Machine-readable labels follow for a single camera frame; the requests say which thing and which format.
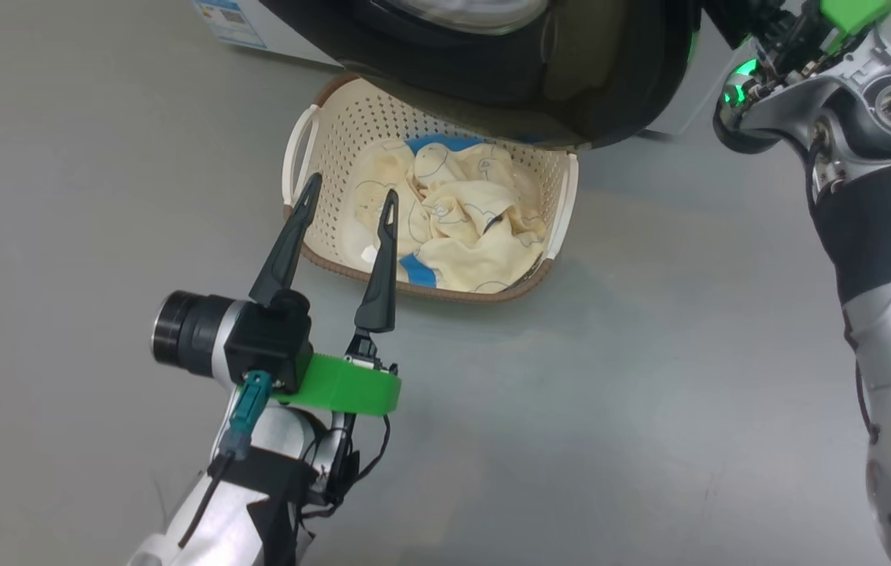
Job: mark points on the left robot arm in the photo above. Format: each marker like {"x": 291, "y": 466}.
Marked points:
{"x": 225, "y": 511}

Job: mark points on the cream printed garment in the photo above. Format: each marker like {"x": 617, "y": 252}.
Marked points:
{"x": 461, "y": 228}

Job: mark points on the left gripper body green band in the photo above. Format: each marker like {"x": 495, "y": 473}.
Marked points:
{"x": 343, "y": 389}

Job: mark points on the blue energy label sticker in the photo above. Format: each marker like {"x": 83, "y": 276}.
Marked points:
{"x": 229, "y": 20}

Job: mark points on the cream perforated laundry basket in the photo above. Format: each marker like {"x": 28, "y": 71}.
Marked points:
{"x": 327, "y": 157}

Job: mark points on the dark round washing machine door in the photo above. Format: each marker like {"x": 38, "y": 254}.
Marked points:
{"x": 492, "y": 63}

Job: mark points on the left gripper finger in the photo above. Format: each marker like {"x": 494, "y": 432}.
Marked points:
{"x": 382, "y": 275}
{"x": 288, "y": 236}

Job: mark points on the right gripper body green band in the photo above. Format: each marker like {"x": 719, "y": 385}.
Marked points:
{"x": 862, "y": 12}

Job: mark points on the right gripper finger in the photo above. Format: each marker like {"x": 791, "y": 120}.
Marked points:
{"x": 732, "y": 20}

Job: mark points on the white washing machine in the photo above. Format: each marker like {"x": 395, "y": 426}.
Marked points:
{"x": 292, "y": 43}

